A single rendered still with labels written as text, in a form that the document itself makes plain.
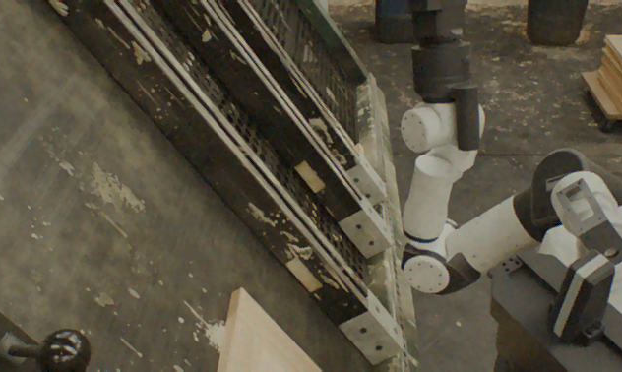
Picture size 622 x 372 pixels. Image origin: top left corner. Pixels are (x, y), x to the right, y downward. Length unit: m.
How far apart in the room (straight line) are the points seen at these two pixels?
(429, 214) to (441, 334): 1.59
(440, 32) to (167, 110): 0.42
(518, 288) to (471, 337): 2.24
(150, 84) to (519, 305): 0.72
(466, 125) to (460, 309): 1.83
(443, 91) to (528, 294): 0.60
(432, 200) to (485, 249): 0.12
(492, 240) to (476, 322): 1.65
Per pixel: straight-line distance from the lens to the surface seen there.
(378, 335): 1.30
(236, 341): 0.94
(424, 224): 1.15
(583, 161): 1.05
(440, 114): 1.03
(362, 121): 2.18
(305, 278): 1.21
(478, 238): 1.14
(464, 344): 2.67
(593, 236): 0.79
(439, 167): 1.12
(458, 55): 1.03
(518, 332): 0.46
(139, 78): 1.05
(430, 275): 1.17
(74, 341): 0.51
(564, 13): 5.34
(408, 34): 5.29
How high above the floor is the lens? 1.89
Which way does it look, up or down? 33 degrees down
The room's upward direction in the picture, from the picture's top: 3 degrees counter-clockwise
